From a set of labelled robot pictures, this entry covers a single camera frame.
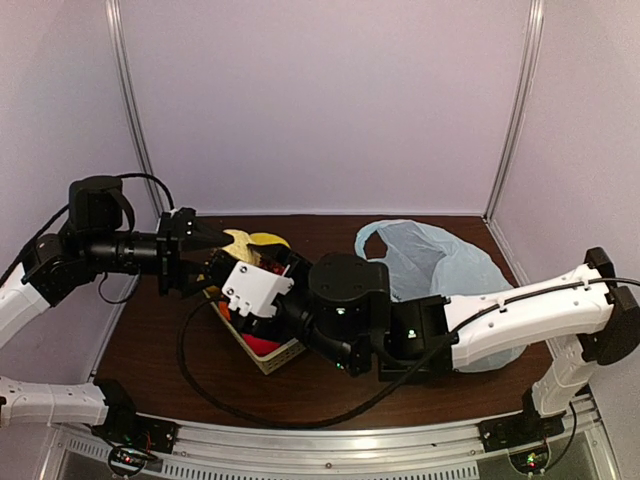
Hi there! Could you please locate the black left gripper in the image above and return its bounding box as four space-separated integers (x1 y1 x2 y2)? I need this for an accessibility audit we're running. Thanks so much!
82 210 233 299

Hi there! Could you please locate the beige perforated plastic basket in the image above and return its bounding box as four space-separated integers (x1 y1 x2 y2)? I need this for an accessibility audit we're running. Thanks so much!
210 301 305 375

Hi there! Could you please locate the pale yellow wrinkled fruit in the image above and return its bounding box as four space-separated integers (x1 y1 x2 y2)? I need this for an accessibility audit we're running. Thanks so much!
222 229 260 266

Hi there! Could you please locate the red lychee bunch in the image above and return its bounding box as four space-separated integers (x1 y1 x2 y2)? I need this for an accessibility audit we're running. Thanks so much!
259 257 290 276

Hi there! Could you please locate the light blue plastic bag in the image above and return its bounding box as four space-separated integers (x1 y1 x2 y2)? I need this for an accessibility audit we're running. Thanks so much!
354 218 529 375

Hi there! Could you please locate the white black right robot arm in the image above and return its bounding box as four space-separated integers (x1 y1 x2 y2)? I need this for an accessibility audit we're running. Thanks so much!
223 245 639 442

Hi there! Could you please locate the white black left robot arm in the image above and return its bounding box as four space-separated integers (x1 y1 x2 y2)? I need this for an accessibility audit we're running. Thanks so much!
1 174 234 444

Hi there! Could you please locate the pink red round fruit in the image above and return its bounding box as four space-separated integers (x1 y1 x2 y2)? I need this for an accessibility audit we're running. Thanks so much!
242 334 281 357

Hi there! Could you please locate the orange fruit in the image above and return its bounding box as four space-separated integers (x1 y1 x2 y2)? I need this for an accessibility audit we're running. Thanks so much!
218 302 231 321

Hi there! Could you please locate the long yellow fruit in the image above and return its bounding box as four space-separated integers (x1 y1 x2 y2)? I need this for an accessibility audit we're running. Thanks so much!
249 232 290 248

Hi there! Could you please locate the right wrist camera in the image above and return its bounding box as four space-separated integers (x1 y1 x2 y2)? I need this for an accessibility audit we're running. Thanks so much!
207 250 294 318

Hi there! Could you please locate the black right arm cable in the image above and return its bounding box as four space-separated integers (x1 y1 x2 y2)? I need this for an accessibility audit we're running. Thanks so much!
178 277 640 430

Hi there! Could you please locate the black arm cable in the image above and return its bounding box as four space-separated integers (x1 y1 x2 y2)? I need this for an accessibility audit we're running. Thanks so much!
178 277 640 430
0 172 177 281

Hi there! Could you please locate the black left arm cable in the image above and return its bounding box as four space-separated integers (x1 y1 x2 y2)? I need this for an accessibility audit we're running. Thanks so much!
0 172 177 281

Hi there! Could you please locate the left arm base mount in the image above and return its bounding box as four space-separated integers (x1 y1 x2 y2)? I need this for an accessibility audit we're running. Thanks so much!
90 380 178 479

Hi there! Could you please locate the front aluminium rail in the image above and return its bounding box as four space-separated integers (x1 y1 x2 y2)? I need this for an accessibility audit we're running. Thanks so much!
49 394 616 480

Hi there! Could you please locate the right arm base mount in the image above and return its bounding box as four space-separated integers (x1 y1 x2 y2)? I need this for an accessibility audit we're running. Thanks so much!
477 390 565 476

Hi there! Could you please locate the left aluminium frame post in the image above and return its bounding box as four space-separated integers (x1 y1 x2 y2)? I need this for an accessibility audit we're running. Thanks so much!
104 0 167 221

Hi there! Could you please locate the aluminium frame post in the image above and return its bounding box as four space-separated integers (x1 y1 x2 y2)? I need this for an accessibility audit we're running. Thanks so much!
104 0 167 221
483 0 546 224

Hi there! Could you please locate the right aluminium frame post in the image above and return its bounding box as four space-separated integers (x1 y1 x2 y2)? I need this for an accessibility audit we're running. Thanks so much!
483 0 546 224

